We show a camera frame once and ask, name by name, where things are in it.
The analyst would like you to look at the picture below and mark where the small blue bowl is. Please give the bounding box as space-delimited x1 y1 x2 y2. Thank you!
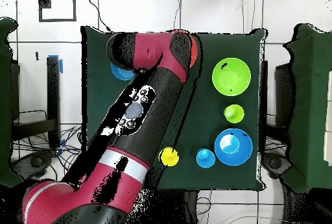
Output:
110 62 136 81

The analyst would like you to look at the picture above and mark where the orange bowl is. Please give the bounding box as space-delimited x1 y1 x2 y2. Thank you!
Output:
171 29 199 69

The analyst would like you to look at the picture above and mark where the green bowl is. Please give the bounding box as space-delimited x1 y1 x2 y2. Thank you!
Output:
211 57 252 97

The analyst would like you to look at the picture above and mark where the dark green tablecloth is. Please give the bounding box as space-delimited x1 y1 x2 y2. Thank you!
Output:
80 25 267 192

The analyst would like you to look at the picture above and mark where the yellow cup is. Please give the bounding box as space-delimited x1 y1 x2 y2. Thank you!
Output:
158 146 180 167

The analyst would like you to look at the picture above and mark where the light blue cup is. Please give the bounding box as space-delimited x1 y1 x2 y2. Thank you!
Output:
195 147 217 169

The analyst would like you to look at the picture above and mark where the lime green cup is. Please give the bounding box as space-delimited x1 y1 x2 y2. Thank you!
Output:
223 104 245 124

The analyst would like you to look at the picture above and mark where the large blue bowl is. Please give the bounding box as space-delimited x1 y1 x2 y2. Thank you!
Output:
214 128 254 167

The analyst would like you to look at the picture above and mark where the green cloth side table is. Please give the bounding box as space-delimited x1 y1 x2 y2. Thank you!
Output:
281 23 332 194
0 17 25 189

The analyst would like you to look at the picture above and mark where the black floor cable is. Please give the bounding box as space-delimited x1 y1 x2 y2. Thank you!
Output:
86 0 113 33

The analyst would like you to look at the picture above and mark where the tangle of cables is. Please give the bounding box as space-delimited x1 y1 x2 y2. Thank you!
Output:
12 125 84 175

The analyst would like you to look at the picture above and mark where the black metal frame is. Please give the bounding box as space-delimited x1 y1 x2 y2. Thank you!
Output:
10 56 62 148

